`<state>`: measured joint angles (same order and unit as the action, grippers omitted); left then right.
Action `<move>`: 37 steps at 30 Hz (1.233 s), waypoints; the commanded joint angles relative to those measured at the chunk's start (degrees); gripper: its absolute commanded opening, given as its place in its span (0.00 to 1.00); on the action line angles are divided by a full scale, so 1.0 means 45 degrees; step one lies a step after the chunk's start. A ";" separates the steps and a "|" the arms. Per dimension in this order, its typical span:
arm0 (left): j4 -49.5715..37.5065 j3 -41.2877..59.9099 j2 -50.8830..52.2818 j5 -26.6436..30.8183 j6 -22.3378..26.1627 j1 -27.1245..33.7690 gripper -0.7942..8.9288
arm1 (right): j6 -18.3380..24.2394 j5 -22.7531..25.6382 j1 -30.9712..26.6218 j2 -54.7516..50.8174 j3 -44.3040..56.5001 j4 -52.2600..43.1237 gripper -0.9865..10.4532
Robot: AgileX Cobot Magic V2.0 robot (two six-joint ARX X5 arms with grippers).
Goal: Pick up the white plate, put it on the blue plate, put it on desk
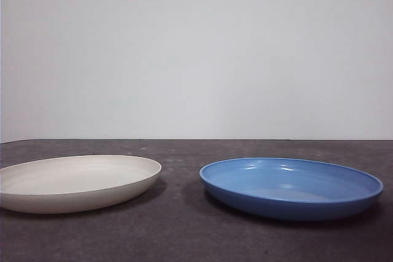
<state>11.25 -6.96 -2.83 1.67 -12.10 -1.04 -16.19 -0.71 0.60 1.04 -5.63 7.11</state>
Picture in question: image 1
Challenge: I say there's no blue round plate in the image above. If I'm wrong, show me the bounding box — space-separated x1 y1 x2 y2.
198 156 384 222

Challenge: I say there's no white round plate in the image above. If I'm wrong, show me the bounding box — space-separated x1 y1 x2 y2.
0 154 163 214

